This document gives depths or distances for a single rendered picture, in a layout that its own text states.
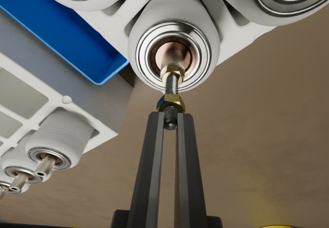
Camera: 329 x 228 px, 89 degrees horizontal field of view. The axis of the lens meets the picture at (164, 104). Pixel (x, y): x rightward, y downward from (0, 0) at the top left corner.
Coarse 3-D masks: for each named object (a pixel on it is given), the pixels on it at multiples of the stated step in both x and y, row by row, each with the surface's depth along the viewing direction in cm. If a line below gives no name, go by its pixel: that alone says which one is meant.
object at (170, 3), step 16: (160, 0) 16; (176, 0) 15; (192, 0) 17; (144, 16) 15; (160, 16) 15; (176, 16) 14; (192, 16) 14; (208, 16) 16; (208, 32) 15; (128, 48) 17; (144, 80) 19
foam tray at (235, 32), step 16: (128, 0) 20; (144, 0) 20; (208, 0) 20; (224, 0) 29; (96, 16) 21; (112, 16) 21; (128, 16) 21; (224, 16) 20; (240, 16) 24; (112, 32) 23; (128, 32) 24; (224, 32) 22; (240, 32) 22; (256, 32) 22; (224, 48) 23; (240, 48) 23
